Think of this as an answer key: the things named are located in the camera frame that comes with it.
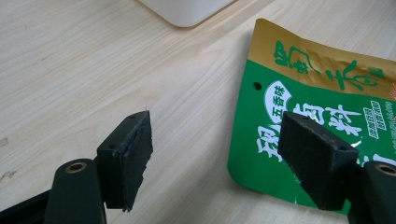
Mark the white tray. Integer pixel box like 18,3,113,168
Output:
137,0,236,28

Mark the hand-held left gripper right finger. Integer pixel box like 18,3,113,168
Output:
276,111,396,224

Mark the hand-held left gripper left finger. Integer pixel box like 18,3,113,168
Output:
43,109,154,224

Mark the green and gold snack packet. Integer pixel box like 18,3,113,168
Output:
227,18,396,216

